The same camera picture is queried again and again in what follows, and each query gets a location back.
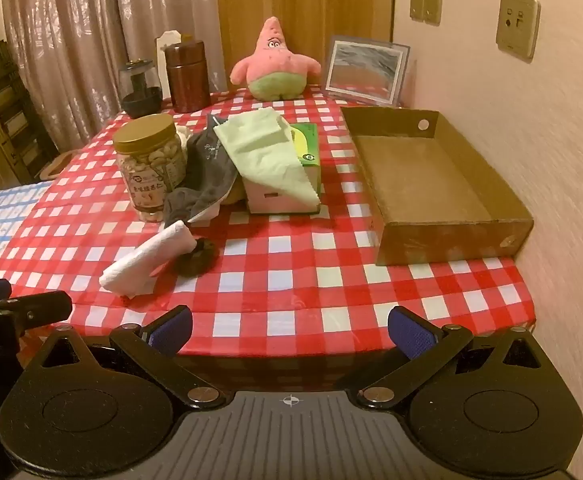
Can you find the dark folding rack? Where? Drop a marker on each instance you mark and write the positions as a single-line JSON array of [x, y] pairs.
[[1, 90]]

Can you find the light green cloth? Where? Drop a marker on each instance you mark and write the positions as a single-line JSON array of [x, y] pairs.
[[256, 145]]

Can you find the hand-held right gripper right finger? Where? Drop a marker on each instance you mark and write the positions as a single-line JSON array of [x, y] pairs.
[[411, 335]]

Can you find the nut jar with gold lid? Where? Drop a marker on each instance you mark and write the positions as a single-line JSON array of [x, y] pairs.
[[146, 170]]

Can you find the clear picture frame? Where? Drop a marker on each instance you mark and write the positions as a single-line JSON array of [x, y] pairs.
[[366, 67]]

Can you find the grey cloth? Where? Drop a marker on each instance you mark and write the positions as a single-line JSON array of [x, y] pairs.
[[209, 160]]

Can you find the gold wall switch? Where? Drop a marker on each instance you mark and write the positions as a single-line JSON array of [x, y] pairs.
[[432, 4], [416, 2]]

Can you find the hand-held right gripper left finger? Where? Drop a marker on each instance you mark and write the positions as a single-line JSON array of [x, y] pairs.
[[171, 332]]

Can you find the gold wall socket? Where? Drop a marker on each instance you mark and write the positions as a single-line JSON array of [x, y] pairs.
[[517, 25]]

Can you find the white cloth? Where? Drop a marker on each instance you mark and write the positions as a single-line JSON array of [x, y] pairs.
[[146, 260]]

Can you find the dark brown scrunchie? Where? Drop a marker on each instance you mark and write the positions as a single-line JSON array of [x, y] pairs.
[[199, 260]]

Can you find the wooden door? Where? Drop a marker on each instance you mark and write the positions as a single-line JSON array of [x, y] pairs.
[[311, 0]]

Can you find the tan basket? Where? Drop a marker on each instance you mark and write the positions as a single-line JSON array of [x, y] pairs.
[[58, 165]]

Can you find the brown wooden canister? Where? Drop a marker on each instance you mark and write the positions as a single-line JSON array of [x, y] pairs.
[[187, 80]]

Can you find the green tissue box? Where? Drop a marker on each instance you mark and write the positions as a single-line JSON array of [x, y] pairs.
[[309, 145]]

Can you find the brown cardboard box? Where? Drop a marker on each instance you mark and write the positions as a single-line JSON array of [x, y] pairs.
[[421, 175]]

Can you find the glass jar with dark contents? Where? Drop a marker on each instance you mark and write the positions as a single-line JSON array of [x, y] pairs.
[[141, 95]]

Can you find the pink starfish plush toy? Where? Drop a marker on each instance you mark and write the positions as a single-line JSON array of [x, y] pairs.
[[271, 67]]

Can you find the red checked tablecloth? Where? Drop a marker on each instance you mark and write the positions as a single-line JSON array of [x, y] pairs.
[[281, 270]]

